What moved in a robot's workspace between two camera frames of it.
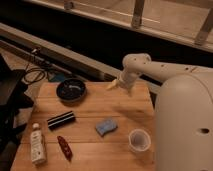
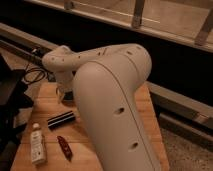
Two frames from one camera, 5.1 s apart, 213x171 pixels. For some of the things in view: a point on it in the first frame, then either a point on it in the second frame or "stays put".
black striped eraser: (61, 120) stays put
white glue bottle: (37, 145) stays put
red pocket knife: (65, 148) stays put
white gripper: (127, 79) -> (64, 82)
